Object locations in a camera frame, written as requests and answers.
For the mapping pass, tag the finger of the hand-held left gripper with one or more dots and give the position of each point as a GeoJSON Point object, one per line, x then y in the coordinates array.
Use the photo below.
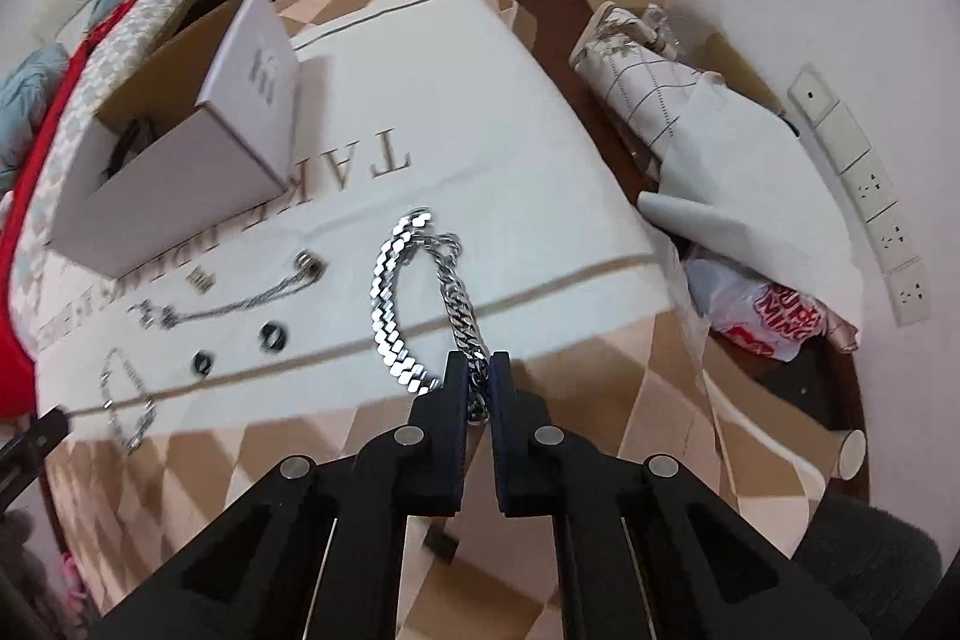
{"type": "Point", "coordinates": [43, 428]}

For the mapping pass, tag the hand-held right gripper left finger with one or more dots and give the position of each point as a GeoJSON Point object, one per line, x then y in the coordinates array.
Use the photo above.
{"type": "Point", "coordinates": [456, 400]}

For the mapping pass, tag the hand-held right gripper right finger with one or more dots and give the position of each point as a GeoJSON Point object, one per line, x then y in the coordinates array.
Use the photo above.
{"type": "Point", "coordinates": [501, 400]}

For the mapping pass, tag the white cardboard box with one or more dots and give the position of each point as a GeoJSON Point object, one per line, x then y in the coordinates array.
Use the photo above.
{"type": "Point", "coordinates": [187, 190]}

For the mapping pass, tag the dark jewelry in box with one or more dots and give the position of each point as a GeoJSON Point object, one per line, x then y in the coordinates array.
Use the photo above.
{"type": "Point", "coordinates": [129, 149]}

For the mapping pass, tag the small black block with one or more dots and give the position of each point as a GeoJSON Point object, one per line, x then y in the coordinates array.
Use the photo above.
{"type": "Point", "coordinates": [441, 546]}

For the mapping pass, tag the red blanket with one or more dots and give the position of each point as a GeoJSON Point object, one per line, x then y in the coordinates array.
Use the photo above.
{"type": "Point", "coordinates": [19, 280]}

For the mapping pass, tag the red and white plastic bag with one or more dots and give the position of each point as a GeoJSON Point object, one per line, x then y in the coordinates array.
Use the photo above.
{"type": "Point", "coordinates": [757, 319]}

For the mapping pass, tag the beige checkered printed tablecloth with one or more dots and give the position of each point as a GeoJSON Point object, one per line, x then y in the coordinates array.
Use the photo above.
{"type": "Point", "coordinates": [487, 123]}

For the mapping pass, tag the white paper sheet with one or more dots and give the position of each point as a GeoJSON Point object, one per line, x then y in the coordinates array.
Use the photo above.
{"type": "Point", "coordinates": [739, 175]}

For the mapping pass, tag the teal blanket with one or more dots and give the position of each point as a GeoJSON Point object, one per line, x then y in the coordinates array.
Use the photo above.
{"type": "Point", "coordinates": [30, 85]}

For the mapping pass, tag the rolled patterned fabric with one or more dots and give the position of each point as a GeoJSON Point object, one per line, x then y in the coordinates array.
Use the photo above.
{"type": "Point", "coordinates": [645, 85]}

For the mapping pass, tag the dark round stool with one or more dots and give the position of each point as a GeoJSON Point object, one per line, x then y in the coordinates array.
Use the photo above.
{"type": "Point", "coordinates": [870, 572]}

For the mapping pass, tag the white wall outlet row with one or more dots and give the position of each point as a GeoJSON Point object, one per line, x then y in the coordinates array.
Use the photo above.
{"type": "Point", "coordinates": [862, 175]}

